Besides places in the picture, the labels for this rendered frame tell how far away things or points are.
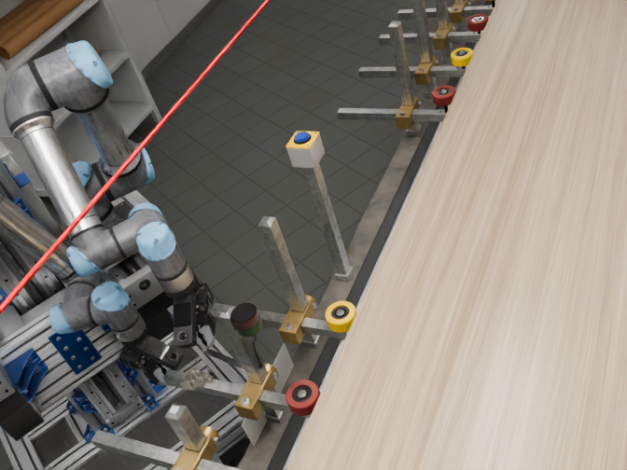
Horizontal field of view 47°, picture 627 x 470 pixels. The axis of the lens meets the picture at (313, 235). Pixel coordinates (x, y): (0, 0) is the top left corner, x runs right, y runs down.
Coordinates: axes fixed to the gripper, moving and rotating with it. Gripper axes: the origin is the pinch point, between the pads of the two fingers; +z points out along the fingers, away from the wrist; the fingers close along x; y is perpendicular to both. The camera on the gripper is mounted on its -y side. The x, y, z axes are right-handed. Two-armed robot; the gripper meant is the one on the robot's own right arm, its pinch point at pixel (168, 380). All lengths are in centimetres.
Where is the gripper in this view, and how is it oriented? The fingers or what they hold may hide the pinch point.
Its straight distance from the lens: 196.6
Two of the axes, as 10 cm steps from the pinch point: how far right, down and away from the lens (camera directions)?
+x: -3.8, 6.8, -6.2
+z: 2.4, 7.2, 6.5
